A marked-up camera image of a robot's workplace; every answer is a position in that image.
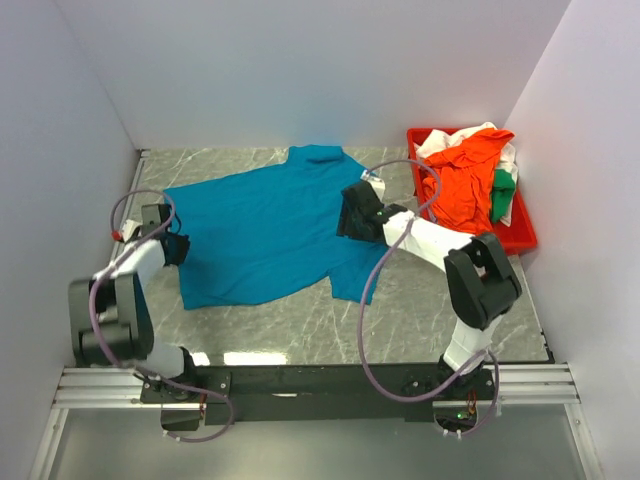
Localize blue t shirt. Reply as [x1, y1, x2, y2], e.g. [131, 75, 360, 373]
[166, 145, 387, 310]

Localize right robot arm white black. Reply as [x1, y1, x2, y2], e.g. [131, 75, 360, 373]
[338, 180, 522, 399]

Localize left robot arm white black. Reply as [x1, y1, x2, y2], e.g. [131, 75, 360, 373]
[68, 203, 200, 402]

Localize orange t shirt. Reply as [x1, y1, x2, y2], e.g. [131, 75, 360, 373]
[418, 128, 516, 236]

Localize white t shirt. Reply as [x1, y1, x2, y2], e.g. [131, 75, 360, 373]
[414, 120, 521, 229]

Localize green t shirt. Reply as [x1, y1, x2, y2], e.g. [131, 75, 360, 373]
[490, 169, 517, 226]

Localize black base beam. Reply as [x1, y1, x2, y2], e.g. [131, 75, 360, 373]
[140, 363, 496, 431]

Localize red plastic bin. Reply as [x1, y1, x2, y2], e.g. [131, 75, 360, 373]
[406, 127, 538, 255]

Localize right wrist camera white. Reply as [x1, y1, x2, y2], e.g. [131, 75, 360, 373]
[361, 170, 386, 201]

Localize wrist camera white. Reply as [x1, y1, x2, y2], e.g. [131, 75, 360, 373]
[111, 219, 141, 244]
[361, 170, 386, 201]

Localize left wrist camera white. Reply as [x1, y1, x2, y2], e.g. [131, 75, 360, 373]
[111, 219, 141, 244]

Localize aluminium rail frame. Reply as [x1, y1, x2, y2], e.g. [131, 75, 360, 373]
[29, 148, 601, 480]

